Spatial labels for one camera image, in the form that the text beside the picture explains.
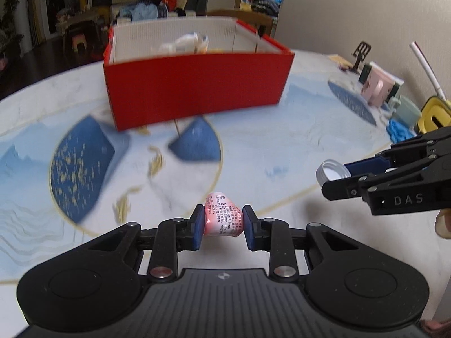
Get person's right hand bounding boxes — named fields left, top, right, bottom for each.
left=434, top=208, right=451, bottom=239

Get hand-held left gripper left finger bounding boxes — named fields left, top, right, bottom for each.
left=86, top=204, right=206, bottom=283

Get pile of dark clothes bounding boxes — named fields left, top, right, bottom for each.
left=250, top=0, right=280, bottom=16

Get dark leafy plant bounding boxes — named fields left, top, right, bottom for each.
left=0, top=0, right=23, bottom=43

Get red cardboard box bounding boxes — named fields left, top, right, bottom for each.
left=103, top=17, right=295, bottom=132

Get brown low table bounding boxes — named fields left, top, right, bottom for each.
left=56, top=7, right=110, bottom=53

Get pink mug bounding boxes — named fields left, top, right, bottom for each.
left=360, top=68, right=395, bottom=108

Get pale green mug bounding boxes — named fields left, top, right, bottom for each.
left=388, top=95, right=421, bottom=127

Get black phone stand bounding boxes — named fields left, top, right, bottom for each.
left=351, top=41, right=372, bottom=73

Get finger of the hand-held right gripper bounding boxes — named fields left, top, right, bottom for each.
left=321, top=155, right=451, bottom=201
left=343, top=126, right=451, bottom=177

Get wooden chair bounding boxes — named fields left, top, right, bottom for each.
left=206, top=9, right=275, bottom=37

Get pink printed snack packet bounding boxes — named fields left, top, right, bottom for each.
left=204, top=192, right=244, bottom=237

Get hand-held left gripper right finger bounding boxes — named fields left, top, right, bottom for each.
left=242, top=204, right=361, bottom=283

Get sofa with cream cover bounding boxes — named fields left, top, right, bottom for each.
left=109, top=3, right=198, bottom=25

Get white bottle cap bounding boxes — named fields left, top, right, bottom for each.
left=315, top=160, right=352, bottom=187

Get white paper roll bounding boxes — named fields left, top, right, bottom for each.
left=409, top=41, right=446, bottom=99

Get yellow and black case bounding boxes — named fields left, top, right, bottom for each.
left=417, top=97, right=451, bottom=134

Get blue rubber gloves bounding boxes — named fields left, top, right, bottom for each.
left=386, top=120, right=418, bottom=144

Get pink stool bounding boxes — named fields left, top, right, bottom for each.
left=70, top=32, right=89, bottom=53

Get light blue clothing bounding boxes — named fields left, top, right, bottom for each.
left=120, top=3, right=157, bottom=22

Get black and white box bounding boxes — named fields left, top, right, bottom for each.
left=359, top=61, right=404, bottom=95

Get yellow paper cards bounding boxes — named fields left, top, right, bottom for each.
left=328, top=54, right=356, bottom=73

